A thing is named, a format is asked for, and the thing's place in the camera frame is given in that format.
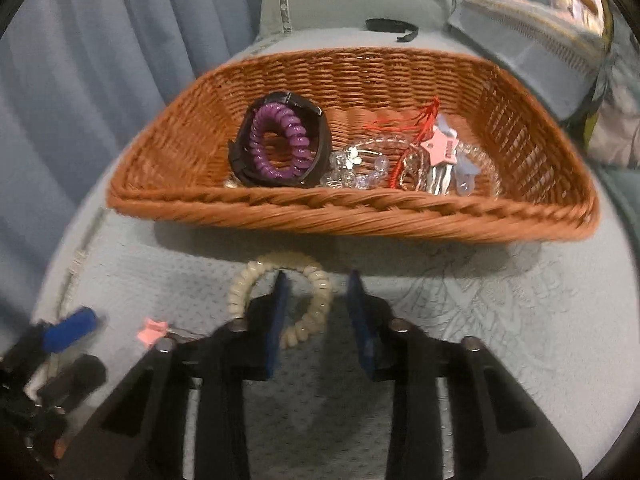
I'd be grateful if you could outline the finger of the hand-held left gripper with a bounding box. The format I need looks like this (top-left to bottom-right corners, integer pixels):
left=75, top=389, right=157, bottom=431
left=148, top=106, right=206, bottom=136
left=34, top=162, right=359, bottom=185
left=41, top=307, right=99, bottom=354
left=36, top=353, right=109, bottom=403

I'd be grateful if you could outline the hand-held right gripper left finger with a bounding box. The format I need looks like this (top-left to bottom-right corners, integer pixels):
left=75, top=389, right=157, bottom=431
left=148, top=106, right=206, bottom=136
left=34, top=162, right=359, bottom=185
left=57, top=269, right=292, bottom=480

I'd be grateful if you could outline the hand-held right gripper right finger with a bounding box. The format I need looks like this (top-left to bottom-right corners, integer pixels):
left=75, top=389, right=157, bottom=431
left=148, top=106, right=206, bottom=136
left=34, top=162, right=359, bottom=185
left=347, top=269, right=584, bottom=480

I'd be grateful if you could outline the cream beaded bracelet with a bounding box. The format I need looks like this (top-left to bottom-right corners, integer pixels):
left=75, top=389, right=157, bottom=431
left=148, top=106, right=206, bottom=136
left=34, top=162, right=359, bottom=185
left=227, top=252, right=334, bottom=351

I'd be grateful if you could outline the clear bead bracelet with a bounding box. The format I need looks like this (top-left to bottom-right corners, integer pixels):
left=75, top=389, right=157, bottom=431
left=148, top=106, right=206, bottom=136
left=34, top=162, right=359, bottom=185
left=320, top=132, right=401, bottom=192

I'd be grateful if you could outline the pale yellow bead bracelet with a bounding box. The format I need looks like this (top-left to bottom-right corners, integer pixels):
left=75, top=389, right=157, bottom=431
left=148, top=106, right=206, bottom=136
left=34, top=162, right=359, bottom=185
left=397, top=142, right=501, bottom=197

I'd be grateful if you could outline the black wristwatch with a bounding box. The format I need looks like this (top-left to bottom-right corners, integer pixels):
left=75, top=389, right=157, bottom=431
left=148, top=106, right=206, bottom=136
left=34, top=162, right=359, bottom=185
left=228, top=90, right=334, bottom=190

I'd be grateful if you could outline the light blue hair clip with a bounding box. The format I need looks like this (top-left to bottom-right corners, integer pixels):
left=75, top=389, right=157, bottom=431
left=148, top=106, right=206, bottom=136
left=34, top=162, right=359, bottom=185
left=435, top=114, right=482, bottom=197

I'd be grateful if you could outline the brown wicker basket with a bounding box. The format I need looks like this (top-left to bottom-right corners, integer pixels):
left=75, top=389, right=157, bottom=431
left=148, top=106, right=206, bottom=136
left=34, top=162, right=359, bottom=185
left=106, top=47, right=601, bottom=244

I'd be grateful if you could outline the key with pink star cap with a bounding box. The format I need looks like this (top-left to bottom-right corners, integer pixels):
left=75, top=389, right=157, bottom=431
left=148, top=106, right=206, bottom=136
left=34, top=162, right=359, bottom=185
left=419, top=128, right=459, bottom=196

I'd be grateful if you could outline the purple spiral hair tie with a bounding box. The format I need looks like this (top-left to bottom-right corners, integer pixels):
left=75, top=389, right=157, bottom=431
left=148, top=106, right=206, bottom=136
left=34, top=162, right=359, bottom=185
left=248, top=102, right=317, bottom=181

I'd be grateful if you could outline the red string bracelet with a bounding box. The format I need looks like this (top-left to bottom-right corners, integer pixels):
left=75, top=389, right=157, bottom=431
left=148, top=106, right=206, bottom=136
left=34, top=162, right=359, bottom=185
left=372, top=95, right=442, bottom=192

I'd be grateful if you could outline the blue curtain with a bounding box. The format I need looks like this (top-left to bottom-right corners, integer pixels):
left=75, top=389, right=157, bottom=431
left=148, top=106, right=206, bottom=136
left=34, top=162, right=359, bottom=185
left=0, top=0, right=267, bottom=321

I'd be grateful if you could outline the striped blue pillow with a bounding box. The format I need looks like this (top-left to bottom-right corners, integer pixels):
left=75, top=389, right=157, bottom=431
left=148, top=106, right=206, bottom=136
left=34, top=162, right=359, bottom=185
left=446, top=0, right=608, bottom=122

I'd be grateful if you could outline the floral print pillow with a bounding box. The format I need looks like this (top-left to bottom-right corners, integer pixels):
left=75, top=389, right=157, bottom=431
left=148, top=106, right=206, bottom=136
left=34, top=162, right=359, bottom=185
left=582, top=0, right=640, bottom=168

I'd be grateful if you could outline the black strap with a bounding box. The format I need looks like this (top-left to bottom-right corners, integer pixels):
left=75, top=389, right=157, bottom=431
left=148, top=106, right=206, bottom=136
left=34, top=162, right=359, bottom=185
left=365, top=18, right=420, bottom=43

